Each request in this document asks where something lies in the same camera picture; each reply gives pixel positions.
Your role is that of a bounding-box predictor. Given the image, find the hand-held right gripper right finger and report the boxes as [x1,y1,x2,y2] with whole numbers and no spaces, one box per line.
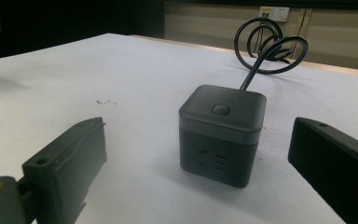
[287,117,358,224]

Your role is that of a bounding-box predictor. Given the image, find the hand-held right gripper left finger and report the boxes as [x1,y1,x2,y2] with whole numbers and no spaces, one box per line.
[21,117,108,224]

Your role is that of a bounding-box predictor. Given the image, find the black cube power socket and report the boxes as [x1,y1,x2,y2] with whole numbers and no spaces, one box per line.
[178,84,268,189]

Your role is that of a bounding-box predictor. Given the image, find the white table cloth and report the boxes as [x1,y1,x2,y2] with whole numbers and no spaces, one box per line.
[0,33,358,224]

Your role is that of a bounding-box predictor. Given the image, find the black power cable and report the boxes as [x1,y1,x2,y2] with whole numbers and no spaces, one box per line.
[233,17,310,91]

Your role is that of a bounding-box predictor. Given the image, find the white wall outlet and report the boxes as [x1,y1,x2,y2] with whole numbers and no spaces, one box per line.
[258,6,291,22]

